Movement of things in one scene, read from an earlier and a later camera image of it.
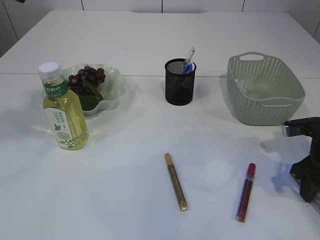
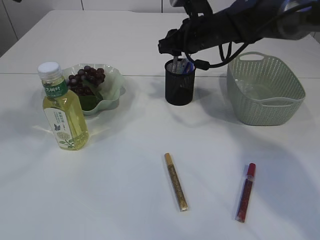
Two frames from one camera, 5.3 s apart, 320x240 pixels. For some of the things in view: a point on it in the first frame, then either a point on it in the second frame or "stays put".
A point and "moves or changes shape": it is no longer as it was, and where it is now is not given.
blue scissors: [190, 67] stays put
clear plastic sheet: [245, 86] stays put
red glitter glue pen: [249, 177] stays put
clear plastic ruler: [193, 50] moves or changes shape
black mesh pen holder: [179, 86] stays put
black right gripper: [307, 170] to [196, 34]
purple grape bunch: [77, 81] stays put
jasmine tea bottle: [64, 108] stays put
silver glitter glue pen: [297, 181] to [175, 65]
